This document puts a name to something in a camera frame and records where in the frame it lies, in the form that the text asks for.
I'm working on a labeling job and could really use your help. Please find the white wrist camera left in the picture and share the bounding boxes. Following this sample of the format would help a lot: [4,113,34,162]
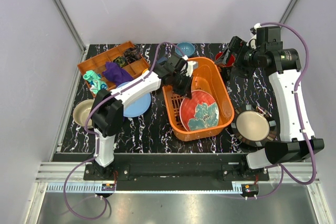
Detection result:
[183,61,198,76]

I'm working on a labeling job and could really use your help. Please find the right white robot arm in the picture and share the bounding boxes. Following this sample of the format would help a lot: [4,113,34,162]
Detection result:
[215,23,324,180]

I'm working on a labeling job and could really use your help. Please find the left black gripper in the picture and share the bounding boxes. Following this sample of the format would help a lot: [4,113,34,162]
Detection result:
[171,72,194,100]

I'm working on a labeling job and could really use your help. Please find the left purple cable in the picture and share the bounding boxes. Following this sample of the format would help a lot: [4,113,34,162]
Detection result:
[62,41,190,221]

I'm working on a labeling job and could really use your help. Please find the black striped cream plate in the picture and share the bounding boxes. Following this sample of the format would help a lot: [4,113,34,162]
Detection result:
[230,104,277,147]

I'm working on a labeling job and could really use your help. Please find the dark blue small cup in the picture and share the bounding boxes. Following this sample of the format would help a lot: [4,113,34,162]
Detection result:
[155,56,168,66]

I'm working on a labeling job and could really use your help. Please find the beige grey ceramic bowl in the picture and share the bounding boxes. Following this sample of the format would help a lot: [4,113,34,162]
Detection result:
[72,99,94,127]

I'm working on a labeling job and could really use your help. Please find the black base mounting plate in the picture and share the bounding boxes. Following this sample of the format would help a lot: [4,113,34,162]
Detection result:
[83,153,269,193]

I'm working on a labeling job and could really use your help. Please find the black skull mug red inside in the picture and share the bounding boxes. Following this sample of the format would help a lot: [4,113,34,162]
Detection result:
[215,49,235,82]

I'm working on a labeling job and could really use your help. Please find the red floral ceramic plate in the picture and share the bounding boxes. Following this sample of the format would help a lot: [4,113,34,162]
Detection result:
[180,90,219,131]

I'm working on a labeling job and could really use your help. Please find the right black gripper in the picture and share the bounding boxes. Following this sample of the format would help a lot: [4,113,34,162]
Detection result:
[215,36,265,79]

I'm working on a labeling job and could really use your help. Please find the light blue plastic plate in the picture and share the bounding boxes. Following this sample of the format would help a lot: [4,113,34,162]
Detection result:
[123,93,152,118]

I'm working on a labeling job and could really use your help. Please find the aluminium frame rail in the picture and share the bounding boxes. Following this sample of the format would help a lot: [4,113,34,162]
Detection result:
[52,0,86,52]

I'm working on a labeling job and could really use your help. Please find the teal blue ceramic bowl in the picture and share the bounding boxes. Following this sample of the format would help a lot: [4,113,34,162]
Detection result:
[175,42,195,57]

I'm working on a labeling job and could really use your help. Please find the orange compartment organizer tray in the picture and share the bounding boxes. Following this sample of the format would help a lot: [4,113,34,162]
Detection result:
[78,41,150,91]

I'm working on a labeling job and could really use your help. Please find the mint green sock bundle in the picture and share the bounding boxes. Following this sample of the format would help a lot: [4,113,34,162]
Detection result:
[83,70,108,95]

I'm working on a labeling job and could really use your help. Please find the orange plastic dish bin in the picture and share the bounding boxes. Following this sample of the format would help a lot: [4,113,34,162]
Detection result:
[162,57,234,142]

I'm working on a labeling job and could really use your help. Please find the purple cloth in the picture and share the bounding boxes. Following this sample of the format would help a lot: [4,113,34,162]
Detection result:
[102,62,133,86]

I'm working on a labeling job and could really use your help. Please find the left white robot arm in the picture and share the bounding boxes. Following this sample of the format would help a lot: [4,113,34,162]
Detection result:
[89,55,198,180]

